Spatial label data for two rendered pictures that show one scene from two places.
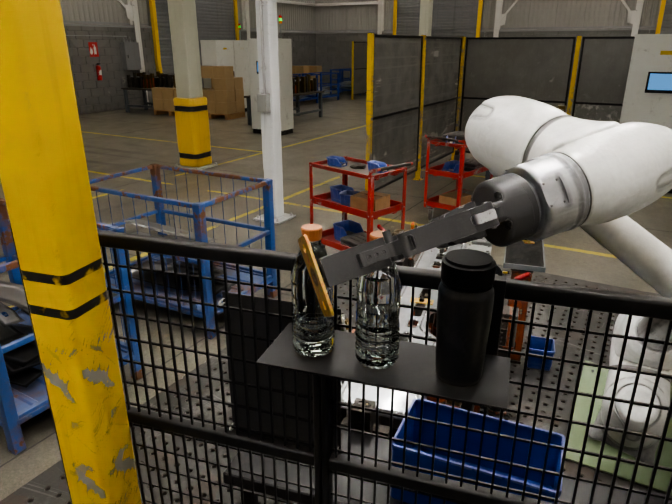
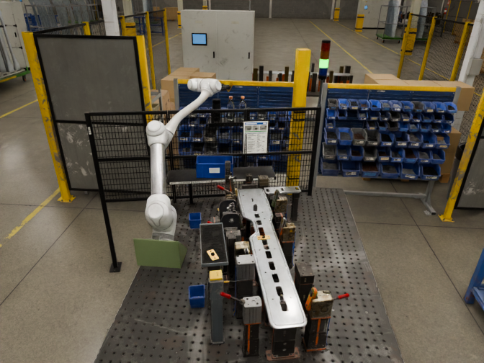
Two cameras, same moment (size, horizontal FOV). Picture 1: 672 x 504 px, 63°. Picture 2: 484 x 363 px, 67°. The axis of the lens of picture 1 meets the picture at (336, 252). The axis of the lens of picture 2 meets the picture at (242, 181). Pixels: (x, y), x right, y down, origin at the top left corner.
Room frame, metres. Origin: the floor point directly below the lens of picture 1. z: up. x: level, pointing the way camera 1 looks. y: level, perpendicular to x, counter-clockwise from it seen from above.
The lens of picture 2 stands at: (3.47, -1.28, 2.41)
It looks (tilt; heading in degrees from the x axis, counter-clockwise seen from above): 27 degrees down; 154
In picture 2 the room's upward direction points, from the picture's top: 1 degrees clockwise
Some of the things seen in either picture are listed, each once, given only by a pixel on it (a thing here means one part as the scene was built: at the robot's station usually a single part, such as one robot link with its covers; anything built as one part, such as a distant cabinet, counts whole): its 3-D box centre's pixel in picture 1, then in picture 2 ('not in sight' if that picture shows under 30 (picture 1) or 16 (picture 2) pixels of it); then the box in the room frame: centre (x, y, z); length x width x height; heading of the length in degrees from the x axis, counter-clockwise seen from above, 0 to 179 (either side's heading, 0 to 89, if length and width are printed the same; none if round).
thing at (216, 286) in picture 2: not in sight; (216, 309); (2.15, -0.78, 0.92); 0.08 x 0.08 x 0.44; 72
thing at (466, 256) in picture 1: (463, 318); (216, 109); (0.67, -0.17, 1.52); 0.07 x 0.07 x 0.18
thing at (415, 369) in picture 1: (386, 336); (230, 116); (0.72, -0.07, 1.46); 0.36 x 0.15 x 0.18; 72
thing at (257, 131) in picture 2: (280, 378); (255, 137); (0.85, 0.10, 1.30); 0.23 x 0.02 x 0.31; 72
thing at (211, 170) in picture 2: (475, 466); (214, 166); (0.86, -0.28, 1.10); 0.30 x 0.17 x 0.13; 66
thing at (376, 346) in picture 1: (378, 299); (230, 108); (0.71, -0.06, 1.53); 0.06 x 0.06 x 0.20
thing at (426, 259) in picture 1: (420, 299); (265, 240); (1.81, -0.31, 1.00); 1.38 x 0.22 x 0.02; 162
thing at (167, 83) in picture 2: not in sight; (193, 102); (-3.09, 0.85, 0.52); 1.20 x 0.80 x 1.05; 147
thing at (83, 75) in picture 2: not in sight; (101, 126); (-0.86, -1.00, 1.00); 1.34 x 0.14 x 2.00; 60
